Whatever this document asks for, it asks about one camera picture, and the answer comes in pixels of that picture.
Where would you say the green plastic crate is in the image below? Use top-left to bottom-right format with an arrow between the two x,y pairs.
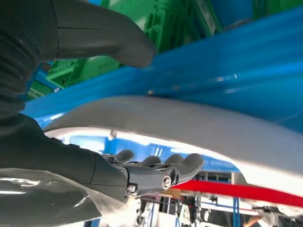
26,0 -> 223,101

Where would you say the blue metal shelf rack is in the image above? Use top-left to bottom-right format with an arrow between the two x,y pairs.
21,0 -> 303,227

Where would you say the red barrier tape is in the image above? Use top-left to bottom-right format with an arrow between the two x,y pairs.
172,179 -> 303,208

